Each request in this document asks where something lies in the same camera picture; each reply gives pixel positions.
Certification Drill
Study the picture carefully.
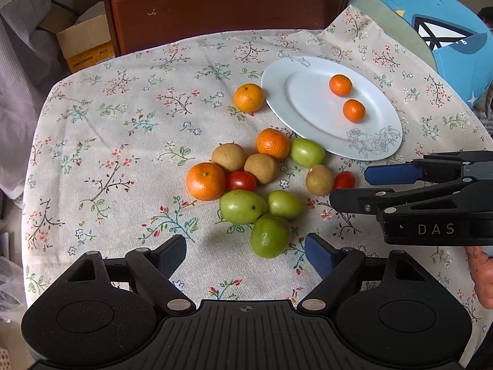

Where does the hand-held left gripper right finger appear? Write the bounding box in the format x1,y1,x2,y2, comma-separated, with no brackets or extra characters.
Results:
296,233,424,315

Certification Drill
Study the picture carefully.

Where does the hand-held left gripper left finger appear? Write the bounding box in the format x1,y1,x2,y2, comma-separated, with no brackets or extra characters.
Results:
65,234,195,315

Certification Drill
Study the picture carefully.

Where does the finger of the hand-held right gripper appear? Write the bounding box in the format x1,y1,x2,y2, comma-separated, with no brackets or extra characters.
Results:
329,178,493,221
364,150,493,186

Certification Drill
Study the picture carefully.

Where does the red cherry tomato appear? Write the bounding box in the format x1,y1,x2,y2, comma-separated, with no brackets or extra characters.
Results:
225,170,257,192
333,171,356,191

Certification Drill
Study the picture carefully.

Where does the brown sapodilla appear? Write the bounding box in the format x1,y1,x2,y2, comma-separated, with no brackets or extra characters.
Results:
211,142,247,172
306,164,334,197
244,153,278,184

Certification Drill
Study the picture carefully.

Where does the green tomato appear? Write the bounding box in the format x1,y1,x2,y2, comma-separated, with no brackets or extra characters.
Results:
250,214,292,259
290,138,326,168
219,190,268,225
267,190,304,220

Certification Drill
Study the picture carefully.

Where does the white oval plate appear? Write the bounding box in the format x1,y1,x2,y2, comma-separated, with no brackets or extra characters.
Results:
261,56,404,161

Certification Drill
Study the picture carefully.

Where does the person's right hand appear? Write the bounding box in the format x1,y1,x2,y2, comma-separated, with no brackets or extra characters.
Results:
464,246,493,310

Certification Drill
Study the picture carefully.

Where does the small mandarin orange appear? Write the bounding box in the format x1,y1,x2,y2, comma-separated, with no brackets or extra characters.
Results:
343,99,366,122
329,74,353,97

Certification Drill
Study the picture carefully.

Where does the large mandarin orange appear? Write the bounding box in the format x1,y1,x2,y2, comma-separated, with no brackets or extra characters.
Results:
187,162,226,201

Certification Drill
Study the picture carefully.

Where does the floral tablecloth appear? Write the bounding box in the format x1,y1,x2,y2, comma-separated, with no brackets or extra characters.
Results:
21,5,493,349

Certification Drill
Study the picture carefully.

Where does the olive green sofa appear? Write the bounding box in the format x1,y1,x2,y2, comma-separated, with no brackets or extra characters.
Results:
348,0,440,71

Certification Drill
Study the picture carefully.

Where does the yellowish mandarin orange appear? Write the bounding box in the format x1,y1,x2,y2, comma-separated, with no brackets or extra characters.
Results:
234,83,266,112

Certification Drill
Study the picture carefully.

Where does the clear plastic bag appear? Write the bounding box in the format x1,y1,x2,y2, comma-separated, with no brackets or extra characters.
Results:
0,256,28,322

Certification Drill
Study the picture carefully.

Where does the grey checked cloth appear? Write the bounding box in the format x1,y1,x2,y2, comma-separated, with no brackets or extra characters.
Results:
0,0,67,201

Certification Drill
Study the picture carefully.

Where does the open cardboard box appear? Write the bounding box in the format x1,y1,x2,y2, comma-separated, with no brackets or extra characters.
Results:
36,0,116,74

